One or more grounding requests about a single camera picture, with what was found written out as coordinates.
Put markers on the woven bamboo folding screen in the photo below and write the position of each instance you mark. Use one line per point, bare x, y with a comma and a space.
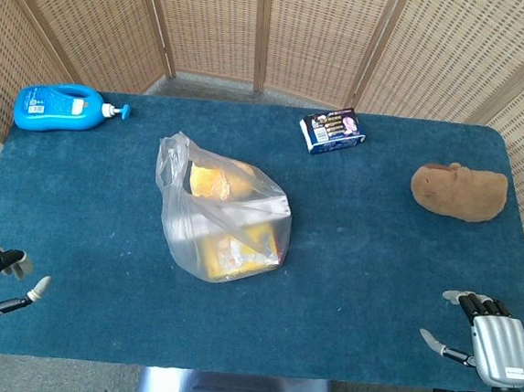
213, 17

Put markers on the blue pump bottle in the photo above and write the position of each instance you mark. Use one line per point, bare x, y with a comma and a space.
54, 109

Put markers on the brown plush toy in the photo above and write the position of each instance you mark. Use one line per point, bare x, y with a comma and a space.
464, 193

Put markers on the orange round bread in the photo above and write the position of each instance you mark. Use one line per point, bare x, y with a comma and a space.
219, 181

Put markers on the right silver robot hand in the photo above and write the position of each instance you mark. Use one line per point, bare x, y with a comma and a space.
501, 347

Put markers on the yellow snack box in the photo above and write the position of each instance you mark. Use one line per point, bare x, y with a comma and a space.
243, 254

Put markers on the dark blue tissue packet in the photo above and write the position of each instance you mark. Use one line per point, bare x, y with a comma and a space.
334, 131

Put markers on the blue table cloth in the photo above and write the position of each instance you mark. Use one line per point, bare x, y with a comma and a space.
353, 259

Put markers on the clear plastic bag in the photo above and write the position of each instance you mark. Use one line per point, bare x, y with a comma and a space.
180, 239

